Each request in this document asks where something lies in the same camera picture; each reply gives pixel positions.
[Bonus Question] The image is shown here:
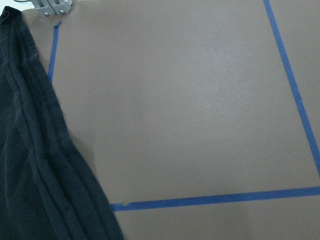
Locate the black graphic t-shirt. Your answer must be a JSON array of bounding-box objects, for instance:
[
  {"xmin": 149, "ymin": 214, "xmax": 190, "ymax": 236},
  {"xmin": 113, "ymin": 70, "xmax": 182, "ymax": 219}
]
[{"xmin": 0, "ymin": 6, "xmax": 124, "ymax": 240}]

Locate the aluminium frame post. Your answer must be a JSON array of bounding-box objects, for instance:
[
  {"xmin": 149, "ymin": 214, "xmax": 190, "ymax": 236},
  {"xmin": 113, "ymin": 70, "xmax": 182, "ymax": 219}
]
[{"xmin": 31, "ymin": 0, "xmax": 73, "ymax": 17}]

